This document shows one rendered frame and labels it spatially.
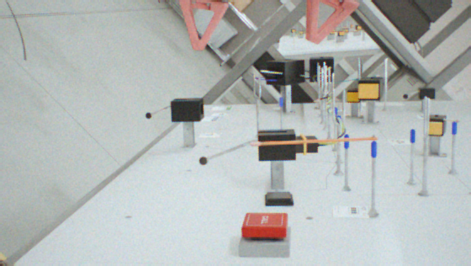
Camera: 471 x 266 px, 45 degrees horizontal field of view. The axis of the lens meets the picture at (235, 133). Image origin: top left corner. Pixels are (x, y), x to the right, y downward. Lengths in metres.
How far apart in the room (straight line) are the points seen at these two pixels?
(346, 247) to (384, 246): 0.04
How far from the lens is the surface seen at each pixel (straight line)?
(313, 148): 0.85
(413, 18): 1.89
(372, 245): 0.68
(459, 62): 1.84
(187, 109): 1.17
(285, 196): 0.81
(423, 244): 0.69
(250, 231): 0.63
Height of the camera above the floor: 1.29
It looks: 13 degrees down
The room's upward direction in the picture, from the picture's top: 47 degrees clockwise
